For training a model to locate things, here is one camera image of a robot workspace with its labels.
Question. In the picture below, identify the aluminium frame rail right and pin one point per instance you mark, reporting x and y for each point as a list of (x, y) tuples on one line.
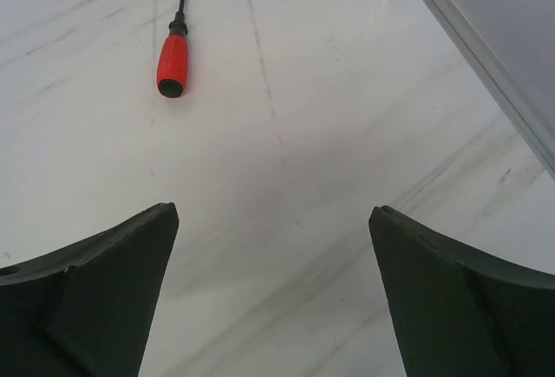
[(510, 46)]

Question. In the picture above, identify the red black screwdriver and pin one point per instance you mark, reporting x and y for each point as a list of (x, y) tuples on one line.
[(172, 70)]

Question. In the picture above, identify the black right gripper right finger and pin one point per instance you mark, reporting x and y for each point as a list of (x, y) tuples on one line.
[(457, 310)]

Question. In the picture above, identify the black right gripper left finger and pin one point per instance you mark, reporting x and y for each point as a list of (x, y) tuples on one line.
[(87, 308)]

